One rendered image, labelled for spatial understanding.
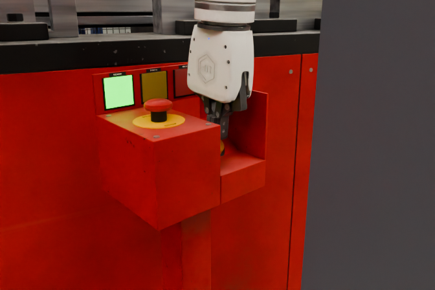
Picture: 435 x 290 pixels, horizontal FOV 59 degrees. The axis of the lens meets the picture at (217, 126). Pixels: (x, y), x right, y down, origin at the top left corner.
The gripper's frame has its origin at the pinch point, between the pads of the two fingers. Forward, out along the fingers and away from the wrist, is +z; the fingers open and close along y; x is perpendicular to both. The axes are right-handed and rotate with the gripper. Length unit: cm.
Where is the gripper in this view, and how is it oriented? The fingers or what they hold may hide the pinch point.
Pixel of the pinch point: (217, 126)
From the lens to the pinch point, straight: 59.8
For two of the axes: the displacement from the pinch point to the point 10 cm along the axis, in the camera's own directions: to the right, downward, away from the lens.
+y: 6.6, 3.0, -6.9
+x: 7.5, -1.9, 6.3
